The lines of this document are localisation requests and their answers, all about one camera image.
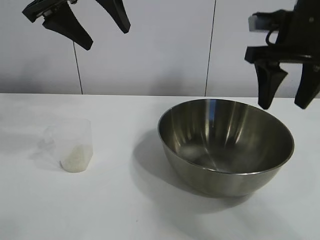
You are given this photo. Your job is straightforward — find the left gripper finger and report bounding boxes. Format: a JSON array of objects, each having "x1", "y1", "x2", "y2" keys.
[{"x1": 96, "y1": 0, "x2": 131, "y2": 33}]

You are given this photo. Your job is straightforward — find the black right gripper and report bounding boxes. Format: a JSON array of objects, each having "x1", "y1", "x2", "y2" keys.
[{"x1": 244, "y1": 0, "x2": 320, "y2": 110}]

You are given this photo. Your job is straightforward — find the stainless steel mixing bowl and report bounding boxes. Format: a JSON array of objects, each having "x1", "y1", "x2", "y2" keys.
[{"x1": 157, "y1": 98, "x2": 295, "y2": 198}]

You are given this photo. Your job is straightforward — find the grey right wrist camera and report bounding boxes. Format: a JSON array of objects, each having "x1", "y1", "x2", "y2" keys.
[{"x1": 248, "y1": 9, "x2": 273, "y2": 32}]

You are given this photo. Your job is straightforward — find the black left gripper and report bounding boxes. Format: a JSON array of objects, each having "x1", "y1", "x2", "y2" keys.
[{"x1": 21, "y1": 0, "x2": 94, "y2": 51}]

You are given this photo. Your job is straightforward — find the black right camera cable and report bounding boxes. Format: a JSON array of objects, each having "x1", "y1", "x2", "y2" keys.
[{"x1": 264, "y1": 30, "x2": 278, "y2": 48}]

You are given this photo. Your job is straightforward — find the clear plastic measuring cup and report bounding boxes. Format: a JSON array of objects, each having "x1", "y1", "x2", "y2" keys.
[{"x1": 37, "y1": 118, "x2": 95, "y2": 173}]

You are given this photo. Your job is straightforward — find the white rice grains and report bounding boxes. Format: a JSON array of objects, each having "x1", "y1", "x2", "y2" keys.
[{"x1": 60, "y1": 143, "x2": 94, "y2": 173}]

